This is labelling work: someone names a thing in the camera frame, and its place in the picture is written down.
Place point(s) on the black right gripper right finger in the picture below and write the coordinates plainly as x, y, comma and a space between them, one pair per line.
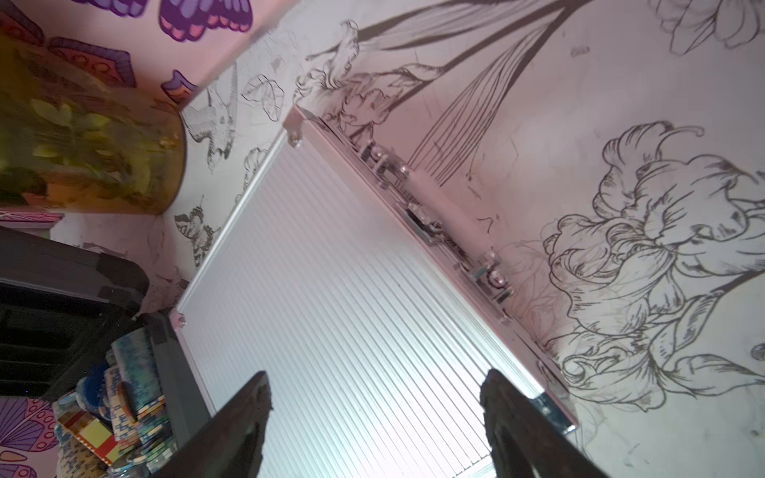
523, 443

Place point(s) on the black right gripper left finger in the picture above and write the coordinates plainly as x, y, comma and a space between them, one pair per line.
231, 443

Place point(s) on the pink square poker case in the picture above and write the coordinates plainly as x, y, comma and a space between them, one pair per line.
375, 339

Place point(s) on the dark grey poker case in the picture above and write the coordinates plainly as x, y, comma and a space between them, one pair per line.
61, 309

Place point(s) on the colourful poker chips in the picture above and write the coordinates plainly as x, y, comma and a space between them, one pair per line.
124, 392

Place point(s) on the playing card deck box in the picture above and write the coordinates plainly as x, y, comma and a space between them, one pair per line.
92, 433

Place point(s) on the amber glass plant vase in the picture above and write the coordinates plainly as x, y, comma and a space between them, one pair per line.
71, 143

